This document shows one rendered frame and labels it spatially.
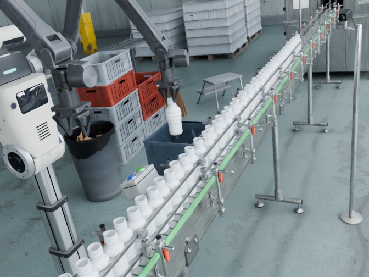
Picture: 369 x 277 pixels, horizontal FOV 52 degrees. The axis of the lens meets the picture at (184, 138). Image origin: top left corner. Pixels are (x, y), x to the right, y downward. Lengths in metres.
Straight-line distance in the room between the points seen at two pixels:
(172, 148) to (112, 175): 1.44
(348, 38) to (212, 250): 4.07
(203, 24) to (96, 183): 5.36
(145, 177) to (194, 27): 6.93
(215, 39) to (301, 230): 5.79
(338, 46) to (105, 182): 3.97
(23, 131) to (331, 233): 2.13
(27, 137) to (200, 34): 6.86
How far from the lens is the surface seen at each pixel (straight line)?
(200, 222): 1.53
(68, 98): 1.12
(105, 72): 3.81
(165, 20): 8.63
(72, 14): 1.59
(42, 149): 1.66
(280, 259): 2.68
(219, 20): 8.02
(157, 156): 2.18
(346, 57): 6.07
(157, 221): 1.29
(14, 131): 1.60
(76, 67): 1.07
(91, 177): 3.43
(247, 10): 9.52
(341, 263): 2.69
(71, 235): 1.92
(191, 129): 2.36
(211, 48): 8.20
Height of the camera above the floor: 1.80
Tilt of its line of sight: 24 degrees down
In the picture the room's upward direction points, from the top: 9 degrees counter-clockwise
